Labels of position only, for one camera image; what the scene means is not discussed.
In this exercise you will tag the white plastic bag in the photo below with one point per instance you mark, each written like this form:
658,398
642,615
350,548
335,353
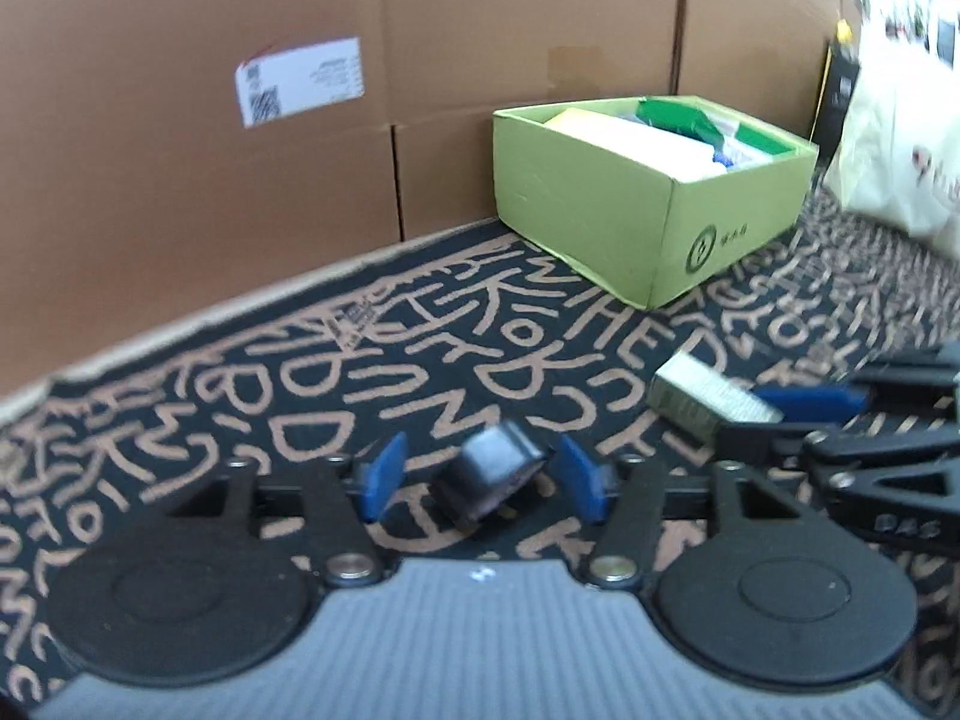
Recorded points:
892,150

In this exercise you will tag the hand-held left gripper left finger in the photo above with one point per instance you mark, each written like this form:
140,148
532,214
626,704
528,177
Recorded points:
382,476

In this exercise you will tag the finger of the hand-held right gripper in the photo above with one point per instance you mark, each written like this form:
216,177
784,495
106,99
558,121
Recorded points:
862,442
810,403

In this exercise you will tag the light green cardboard box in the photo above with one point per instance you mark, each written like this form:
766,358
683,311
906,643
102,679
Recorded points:
585,217

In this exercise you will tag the small olive box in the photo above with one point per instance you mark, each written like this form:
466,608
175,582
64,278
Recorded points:
697,390

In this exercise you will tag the white shipping label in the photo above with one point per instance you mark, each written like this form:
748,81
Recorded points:
300,81

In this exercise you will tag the black box with yellow edge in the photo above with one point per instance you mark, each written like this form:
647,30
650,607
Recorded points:
836,97

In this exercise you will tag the black tape roll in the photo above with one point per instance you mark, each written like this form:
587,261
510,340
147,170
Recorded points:
491,472

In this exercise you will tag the brown cardboard sheet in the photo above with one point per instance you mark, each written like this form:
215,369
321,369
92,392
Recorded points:
187,202

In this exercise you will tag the dark green packet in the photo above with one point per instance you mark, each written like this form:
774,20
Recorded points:
675,116

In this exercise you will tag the black mat with tan letters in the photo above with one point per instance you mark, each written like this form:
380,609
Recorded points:
262,405

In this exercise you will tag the blue box with round print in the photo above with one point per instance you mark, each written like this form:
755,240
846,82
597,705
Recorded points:
720,159

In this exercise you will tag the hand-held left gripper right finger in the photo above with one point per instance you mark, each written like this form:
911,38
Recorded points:
581,476

